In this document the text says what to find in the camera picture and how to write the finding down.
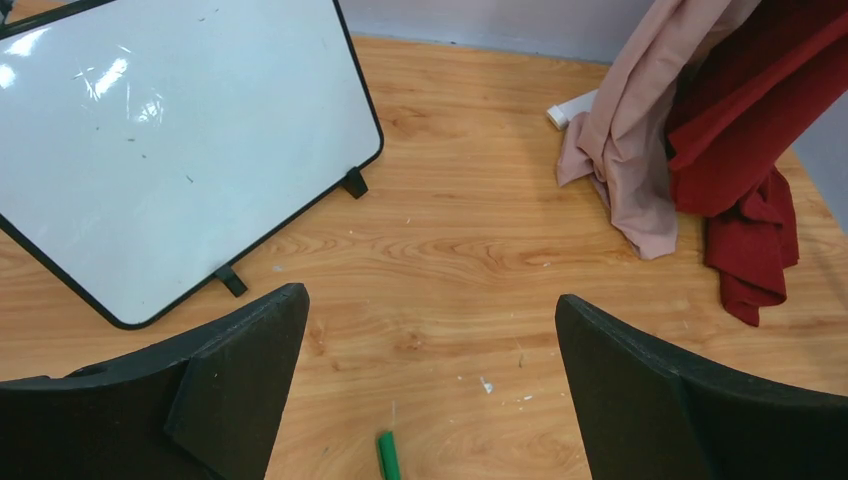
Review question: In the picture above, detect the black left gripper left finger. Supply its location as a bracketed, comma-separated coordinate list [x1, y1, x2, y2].
[1, 283, 310, 479]

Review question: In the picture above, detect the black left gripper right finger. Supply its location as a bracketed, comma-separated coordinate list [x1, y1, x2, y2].
[555, 294, 847, 479]

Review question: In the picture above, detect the green marker pen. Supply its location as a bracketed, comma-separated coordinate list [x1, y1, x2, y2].
[376, 431, 402, 480]

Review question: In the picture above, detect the white whiteboard black frame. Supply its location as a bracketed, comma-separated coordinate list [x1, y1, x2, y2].
[1, 1, 384, 330]

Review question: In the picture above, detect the pink hanging garment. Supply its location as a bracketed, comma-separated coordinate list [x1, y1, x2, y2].
[556, 1, 758, 260]

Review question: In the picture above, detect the white clothes rack base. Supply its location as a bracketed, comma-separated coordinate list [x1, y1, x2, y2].
[546, 89, 598, 131]

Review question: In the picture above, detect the red hanging shirt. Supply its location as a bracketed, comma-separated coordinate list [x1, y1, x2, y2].
[666, 0, 847, 326]

